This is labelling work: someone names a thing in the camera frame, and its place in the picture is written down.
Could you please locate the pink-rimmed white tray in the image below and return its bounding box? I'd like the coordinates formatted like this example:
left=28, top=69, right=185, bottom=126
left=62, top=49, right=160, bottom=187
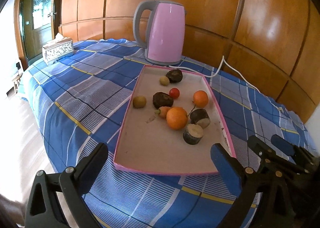
left=113, top=65, right=237, bottom=176

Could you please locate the wooden glazed door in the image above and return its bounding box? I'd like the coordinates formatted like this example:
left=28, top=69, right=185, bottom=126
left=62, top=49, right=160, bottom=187
left=15, top=0, right=59, bottom=66

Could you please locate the wooden wardrobe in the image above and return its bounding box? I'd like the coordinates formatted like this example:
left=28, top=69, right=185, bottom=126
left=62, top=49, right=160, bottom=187
left=59, top=0, right=320, bottom=123

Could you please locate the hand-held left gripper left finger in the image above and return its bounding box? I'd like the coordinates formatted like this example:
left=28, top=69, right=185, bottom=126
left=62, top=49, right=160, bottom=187
left=25, top=142, right=109, bottom=228

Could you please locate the pink electric kettle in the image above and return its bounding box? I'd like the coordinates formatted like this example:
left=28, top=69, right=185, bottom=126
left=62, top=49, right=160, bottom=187
left=133, top=0, right=187, bottom=66

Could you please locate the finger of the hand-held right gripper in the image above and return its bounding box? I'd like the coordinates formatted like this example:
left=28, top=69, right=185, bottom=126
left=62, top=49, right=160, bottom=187
left=247, top=135, right=310, bottom=176
left=271, top=134, right=318, bottom=168

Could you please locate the blue checked tablecloth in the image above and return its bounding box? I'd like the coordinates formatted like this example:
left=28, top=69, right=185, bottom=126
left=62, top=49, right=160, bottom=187
left=19, top=38, right=320, bottom=228

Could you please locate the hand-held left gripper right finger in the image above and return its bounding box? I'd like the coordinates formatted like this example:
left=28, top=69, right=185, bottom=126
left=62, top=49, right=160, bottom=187
left=211, top=142, right=292, bottom=228

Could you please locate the cut dark root with tail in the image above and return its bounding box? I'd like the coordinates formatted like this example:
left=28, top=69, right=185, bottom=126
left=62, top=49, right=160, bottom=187
left=187, top=104, right=211, bottom=129

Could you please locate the small wooden stool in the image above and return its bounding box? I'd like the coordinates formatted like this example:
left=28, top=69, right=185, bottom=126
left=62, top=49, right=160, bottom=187
left=11, top=74, right=24, bottom=93

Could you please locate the silver patterned tissue box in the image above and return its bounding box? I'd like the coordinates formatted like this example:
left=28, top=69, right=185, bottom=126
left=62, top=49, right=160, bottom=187
left=42, top=33, right=75, bottom=66

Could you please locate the orange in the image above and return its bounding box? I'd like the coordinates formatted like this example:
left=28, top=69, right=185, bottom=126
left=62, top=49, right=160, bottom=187
left=193, top=90, right=209, bottom=107
left=166, top=107, right=188, bottom=130

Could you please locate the small carrot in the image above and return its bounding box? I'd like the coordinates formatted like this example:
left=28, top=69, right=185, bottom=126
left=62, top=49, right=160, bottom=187
left=154, top=106, right=173, bottom=118

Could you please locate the white power cord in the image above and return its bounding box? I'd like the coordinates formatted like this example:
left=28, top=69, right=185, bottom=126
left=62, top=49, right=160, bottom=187
left=170, top=55, right=284, bottom=112

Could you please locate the cut dark root piece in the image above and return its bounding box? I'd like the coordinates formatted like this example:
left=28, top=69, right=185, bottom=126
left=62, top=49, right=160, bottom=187
left=183, top=124, right=204, bottom=145

